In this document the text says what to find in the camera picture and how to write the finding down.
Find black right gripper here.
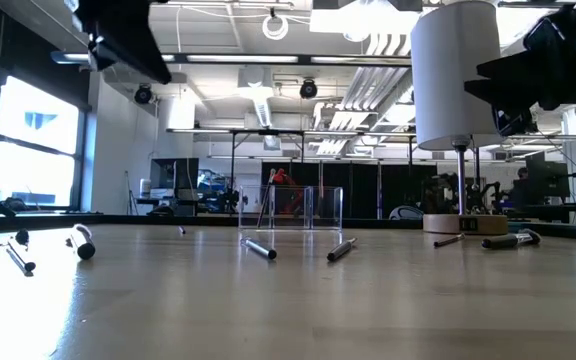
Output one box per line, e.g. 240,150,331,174
464,0,576,110

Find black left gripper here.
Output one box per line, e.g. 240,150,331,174
73,0,172,85

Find large black powder brush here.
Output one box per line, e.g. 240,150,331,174
480,228,543,251

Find thin dark makeup brush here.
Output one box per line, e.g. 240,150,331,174
432,232,467,249

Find thick black white makeup brush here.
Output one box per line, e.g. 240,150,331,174
65,223,97,261

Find slim makeup brush silver ferrule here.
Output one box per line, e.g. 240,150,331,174
326,236,358,263
240,236,278,261

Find thin black double-ended brush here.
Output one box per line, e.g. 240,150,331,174
0,238,37,277

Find pale-headed makeup brush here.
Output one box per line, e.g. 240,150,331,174
256,168,277,230

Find black round ceiling spotlight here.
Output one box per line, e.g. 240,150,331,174
133,83,154,105
298,78,319,100

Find person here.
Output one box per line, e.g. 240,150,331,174
510,166,533,206

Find black computer monitor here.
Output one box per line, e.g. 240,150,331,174
525,152,572,199
150,157,200,201

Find long ceiling light strip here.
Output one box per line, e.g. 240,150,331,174
50,51,413,66

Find dark office desk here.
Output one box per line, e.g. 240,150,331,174
135,197,200,217
502,202,576,225

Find white ceiling pipe bundle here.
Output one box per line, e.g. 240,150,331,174
312,34,414,156

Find large bright window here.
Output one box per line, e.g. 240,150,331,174
0,74,88,211

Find white shade table lamp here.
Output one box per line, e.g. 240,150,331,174
410,0,510,236

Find black curtain partition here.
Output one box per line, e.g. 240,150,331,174
260,160,439,220

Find red angular object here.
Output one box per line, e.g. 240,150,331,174
271,167,305,215

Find clear acrylic brush organizer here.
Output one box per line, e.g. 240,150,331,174
237,184,344,231

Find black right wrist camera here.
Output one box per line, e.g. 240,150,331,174
491,105,540,138

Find white coiled ceiling cable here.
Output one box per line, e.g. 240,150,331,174
261,13,290,42

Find white ventilation duct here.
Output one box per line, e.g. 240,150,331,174
237,66,275,129

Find black metal rig frame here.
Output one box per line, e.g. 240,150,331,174
166,127,419,221

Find black arched frame handle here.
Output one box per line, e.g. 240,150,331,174
388,204,425,222

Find black aluminium table frame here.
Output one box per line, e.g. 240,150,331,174
0,212,576,242

